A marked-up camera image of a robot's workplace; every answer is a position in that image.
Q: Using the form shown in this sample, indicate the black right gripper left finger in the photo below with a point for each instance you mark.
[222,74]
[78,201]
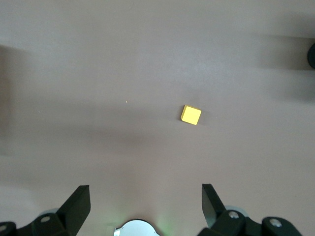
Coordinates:
[71,211]

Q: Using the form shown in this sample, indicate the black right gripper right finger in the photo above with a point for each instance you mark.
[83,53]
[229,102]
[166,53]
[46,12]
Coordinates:
[216,216]

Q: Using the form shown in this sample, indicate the yellow wooden block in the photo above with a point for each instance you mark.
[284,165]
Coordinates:
[191,115]

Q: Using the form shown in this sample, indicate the black round object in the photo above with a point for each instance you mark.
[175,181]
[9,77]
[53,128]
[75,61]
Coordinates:
[312,56]

